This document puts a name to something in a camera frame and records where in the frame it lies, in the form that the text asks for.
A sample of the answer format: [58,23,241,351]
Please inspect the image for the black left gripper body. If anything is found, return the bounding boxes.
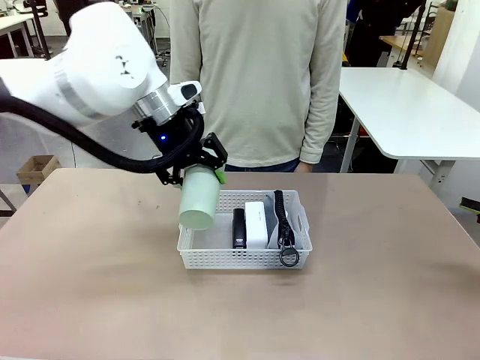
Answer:
[130,110,206,177]

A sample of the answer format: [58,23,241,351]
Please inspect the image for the light green plastic cup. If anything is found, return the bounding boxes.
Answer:
[178,166,222,230]

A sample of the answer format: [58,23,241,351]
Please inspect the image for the black rectangular device white label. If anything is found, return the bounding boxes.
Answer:
[232,208,248,250]

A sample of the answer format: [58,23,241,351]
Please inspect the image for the person's left forearm cream sleeve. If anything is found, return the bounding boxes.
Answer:
[298,85,341,165]

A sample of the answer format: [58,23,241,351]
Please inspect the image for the white perforated plastic basket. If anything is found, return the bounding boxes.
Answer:
[176,189,314,270]

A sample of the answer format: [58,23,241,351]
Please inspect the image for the white rectangular box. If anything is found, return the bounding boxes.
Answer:
[244,201,272,250]

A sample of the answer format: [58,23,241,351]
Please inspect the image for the grey pouch with black zipper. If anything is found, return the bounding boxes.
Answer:
[264,189,301,268]

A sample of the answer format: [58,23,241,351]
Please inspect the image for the person in cream sweater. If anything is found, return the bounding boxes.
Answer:
[169,0,348,173]

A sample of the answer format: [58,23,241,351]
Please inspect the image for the large white table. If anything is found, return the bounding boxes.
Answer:
[337,66,480,188]

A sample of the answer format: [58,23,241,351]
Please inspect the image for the grey metal desk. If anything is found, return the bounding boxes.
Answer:
[125,1,161,57]

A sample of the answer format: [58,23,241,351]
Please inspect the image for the brown cardboard box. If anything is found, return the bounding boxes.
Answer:
[16,154,62,185]

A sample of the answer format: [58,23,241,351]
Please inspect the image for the person in black trousers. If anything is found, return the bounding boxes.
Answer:
[52,0,91,38]

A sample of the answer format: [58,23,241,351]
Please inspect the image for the black pole stand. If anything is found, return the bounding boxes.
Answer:
[28,0,52,61]

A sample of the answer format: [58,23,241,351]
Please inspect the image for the tall brown cardboard carton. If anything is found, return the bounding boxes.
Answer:
[423,6,457,68]

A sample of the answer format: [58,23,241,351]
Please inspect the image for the black clamp pole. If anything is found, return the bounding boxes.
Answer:
[392,0,428,71]

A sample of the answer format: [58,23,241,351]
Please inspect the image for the wooden top table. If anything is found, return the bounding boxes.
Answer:
[379,34,438,68]

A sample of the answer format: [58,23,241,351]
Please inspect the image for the person in dark clothes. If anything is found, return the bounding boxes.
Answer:
[348,0,401,68]

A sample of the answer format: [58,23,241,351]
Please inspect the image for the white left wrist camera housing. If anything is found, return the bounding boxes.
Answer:
[168,81,203,113]

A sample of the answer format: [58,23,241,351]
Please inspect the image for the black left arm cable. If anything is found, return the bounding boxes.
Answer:
[0,95,206,174]

